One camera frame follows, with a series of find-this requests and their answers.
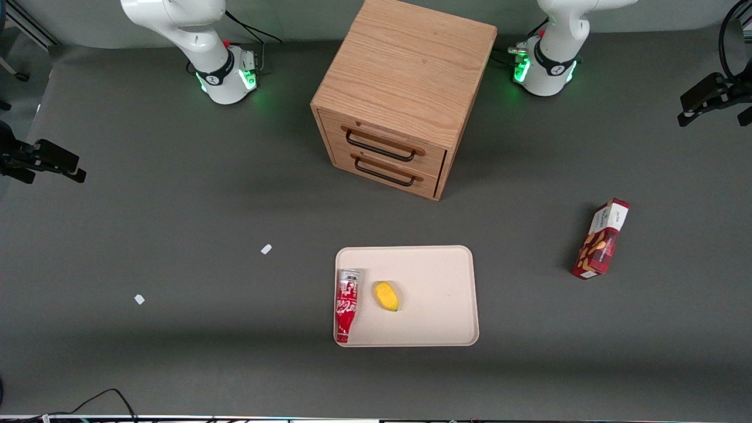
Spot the red cookie box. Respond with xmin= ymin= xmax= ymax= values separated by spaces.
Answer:
xmin=570 ymin=198 xmax=631 ymax=281

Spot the beige plastic tray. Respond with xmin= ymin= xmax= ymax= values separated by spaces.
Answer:
xmin=334 ymin=245 xmax=480 ymax=348

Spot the yellow lemon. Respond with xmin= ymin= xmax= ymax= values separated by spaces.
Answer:
xmin=373 ymin=281 xmax=400 ymax=313

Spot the red soda can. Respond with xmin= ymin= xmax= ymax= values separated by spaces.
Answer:
xmin=334 ymin=268 xmax=361 ymax=344

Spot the wooden two-drawer cabinet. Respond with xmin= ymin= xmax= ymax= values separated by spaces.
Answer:
xmin=310 ymin=0 xmax=499 ymax=202

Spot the black metal drawer handle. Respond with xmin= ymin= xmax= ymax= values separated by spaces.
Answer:
xmin=354 ymin=156 xmax=417 ymax=188
xmin=345 ymin=129 xmax=418 ymax=163

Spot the black cable behind right arm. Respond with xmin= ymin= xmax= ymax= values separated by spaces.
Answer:
xmin=224 ymin=9 xmax=283 ymax=74

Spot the black cable on floor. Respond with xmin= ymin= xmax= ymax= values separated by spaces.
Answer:
xmin=0 ymin=388 xmax=139 ymax=423

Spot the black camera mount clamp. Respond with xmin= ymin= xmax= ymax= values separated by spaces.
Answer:
xmin=0 ymin=120 xmax=88 ymax=185

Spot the black camera stand with cable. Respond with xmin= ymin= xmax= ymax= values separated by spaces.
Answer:
xmin=677 ymin=0 xmax=752 ymax=128

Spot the aluminium frame rail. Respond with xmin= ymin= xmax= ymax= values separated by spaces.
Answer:
xmin=0 ymin=0 xmax=61 ymax=50

